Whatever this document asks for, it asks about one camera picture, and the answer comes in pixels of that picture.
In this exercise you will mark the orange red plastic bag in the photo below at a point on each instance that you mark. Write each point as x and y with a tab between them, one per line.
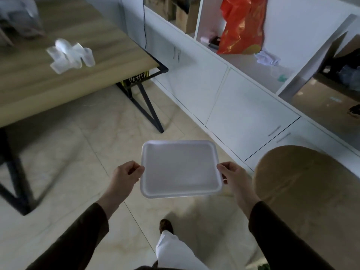
243	25

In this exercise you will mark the person's white trouser leg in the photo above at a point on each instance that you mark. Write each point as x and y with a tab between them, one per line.
177	253

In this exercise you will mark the person's right forearm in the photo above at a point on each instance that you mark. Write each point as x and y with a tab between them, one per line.
275	236

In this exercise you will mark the white crumpled cloth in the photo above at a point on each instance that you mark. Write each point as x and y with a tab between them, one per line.
267	58

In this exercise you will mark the white foam tray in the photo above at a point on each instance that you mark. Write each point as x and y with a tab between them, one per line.
181	169

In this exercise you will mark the person's left forearm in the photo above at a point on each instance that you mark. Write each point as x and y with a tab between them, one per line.
81	233

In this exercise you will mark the wooden table with black legs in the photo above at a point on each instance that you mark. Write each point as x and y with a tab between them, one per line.
56	70

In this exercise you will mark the person's right hand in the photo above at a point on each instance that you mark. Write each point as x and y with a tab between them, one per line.
236	177

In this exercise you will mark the large brown cardboard box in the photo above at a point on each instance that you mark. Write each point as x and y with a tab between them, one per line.
326	109

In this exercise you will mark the yellow crate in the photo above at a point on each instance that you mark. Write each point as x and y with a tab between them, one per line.
137	77

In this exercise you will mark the person's left thumb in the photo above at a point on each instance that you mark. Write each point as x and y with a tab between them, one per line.
136	167

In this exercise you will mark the person's brown shoe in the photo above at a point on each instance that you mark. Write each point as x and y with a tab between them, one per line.
166	226

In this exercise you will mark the round wooden stool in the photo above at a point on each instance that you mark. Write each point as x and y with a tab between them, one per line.
309	205

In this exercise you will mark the person's right thumb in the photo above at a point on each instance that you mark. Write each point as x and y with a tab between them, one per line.
223	169

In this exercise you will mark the clear plastic cups bunch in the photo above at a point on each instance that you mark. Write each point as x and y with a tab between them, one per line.
70	56

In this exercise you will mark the person's left hand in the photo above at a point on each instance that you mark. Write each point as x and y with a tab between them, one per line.
125	177

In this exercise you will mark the clear plastic bag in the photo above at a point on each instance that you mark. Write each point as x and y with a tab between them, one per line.
19	18

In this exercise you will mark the white wall cabinet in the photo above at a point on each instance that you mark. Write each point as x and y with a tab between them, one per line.
239	89

